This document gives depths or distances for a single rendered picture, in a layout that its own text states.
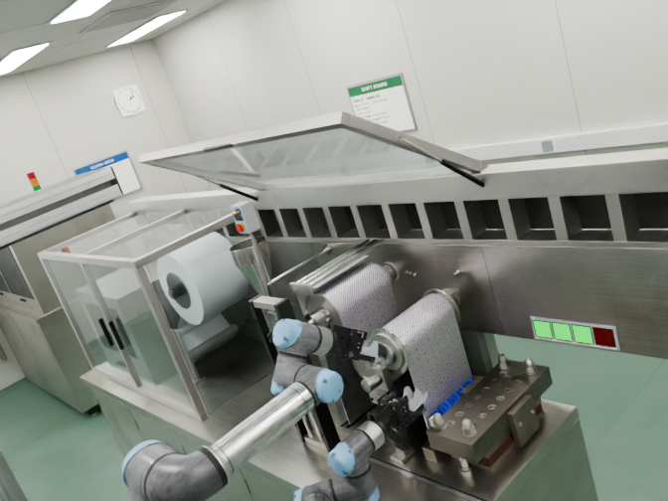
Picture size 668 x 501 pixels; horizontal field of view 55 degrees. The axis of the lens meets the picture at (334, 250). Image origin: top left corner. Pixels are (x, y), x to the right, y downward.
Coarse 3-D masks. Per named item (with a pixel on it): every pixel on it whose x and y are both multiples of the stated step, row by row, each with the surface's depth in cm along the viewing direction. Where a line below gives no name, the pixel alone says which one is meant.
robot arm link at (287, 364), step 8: (280, 352) 164; (280, 360) 163; (288, 360) 162; (296, 360) 162; (304, 360) 164; (280, 368) 162; (288, 368) 160; (296, 368) 158; (272, 376) 165; (280, 376) 161; (288, 376) 159; (272, 384) 163; (280, 384) 161; (288, 384) 159; (272, 392) 162; (280, 392) 161
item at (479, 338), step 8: (296, 312) 279; (464, 336) 209; (472, 336) 206; (480, 336) 206; (472, 344) 208; (480, 344) 206; (472, 352) 209; (480, 352) 207; (488, 352) 209; (472, 360) 211; (480, 360) 208; (488, 360) 209; (408, 368) 238; (472, 368) 213; (480, 368) 210; (488, 368) 209
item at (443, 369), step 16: (448, 336) 193; (432, 352) 189; (448, 352) 193; (464, 352) 198; (416, 368) 184; (432, 368) 189; (448, 368) 194; (464, 368) 198; (416, 384) 184; (432, 384) 189; (448, 384) 194; (432, 400) 189
